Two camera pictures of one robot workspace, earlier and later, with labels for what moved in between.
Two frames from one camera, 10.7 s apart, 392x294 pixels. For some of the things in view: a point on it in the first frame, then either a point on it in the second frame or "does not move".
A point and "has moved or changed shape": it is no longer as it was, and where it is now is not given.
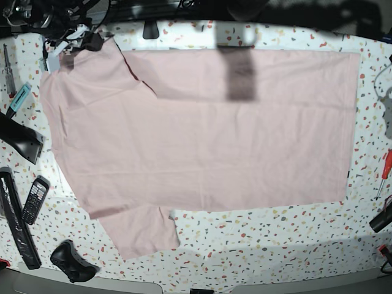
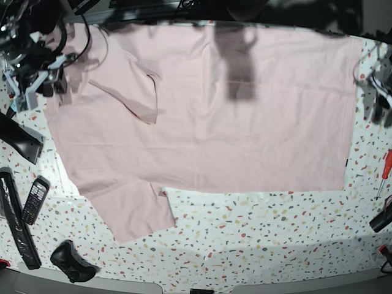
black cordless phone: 36,198 does not move
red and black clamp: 387,253 does not move
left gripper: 57,22 to 29,62
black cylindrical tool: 382,219 does not move
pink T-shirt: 141,133 has moved or changed shape
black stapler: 27,141 does not move
